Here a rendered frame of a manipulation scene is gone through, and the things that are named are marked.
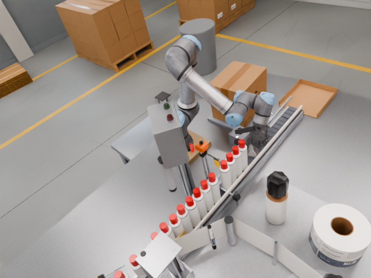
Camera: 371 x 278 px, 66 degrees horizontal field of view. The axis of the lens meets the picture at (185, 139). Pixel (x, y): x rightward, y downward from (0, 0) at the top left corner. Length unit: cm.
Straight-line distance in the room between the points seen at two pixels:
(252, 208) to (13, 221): 240
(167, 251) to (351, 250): 66
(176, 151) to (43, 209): 224
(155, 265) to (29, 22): 579
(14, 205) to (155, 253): 244
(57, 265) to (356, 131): 177
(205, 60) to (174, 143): 292
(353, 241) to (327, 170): 53
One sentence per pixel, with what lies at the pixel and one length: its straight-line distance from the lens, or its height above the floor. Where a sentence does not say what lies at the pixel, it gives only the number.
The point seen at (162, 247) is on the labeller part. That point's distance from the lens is 110.
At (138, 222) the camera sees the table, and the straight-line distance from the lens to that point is 156.
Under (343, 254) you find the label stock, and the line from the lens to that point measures 125.
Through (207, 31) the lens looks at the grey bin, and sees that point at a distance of 372.
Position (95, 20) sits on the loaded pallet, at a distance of 438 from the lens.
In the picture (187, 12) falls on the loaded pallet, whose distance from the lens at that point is 535.
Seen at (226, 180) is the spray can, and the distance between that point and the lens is 142.
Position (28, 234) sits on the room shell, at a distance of 305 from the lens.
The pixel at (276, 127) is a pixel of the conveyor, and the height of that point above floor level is 88.
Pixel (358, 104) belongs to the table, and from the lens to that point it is 212.
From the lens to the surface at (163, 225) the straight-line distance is 121.
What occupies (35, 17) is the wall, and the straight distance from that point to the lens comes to 647.
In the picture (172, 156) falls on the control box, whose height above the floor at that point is 134.
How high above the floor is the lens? 211
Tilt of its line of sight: 43 degrees down
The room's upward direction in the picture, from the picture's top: 14 degrees counter-clockwise
